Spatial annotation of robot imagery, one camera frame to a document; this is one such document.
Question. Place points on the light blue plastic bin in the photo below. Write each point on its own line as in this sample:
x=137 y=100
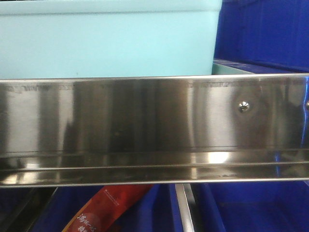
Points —
x=107 y=38

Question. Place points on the dark blue bin lower left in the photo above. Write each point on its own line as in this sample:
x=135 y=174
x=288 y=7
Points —
x=157 y=211

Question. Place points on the dark blue bin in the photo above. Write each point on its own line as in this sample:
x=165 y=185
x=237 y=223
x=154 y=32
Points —
x=254 y=206
x=274 y=33
x=157 y=211

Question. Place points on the dark blue bin upper right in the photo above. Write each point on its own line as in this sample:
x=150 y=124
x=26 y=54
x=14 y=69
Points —
x=274 y=33

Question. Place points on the dark blue bin lower right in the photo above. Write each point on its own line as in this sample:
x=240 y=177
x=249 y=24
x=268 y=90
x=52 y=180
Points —
x=254 y=206

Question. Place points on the red printed package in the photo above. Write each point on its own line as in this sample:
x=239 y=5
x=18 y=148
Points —
x=105 y=207

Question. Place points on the silver rail screw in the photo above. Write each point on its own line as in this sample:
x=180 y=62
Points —
x=244 y=106

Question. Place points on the steel divider rail lower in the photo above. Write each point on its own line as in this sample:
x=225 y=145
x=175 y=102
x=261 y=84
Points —
x=187 y=207

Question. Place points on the stainless steel shelf rail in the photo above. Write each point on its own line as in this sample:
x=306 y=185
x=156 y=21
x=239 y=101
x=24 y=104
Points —
x=186 y=129

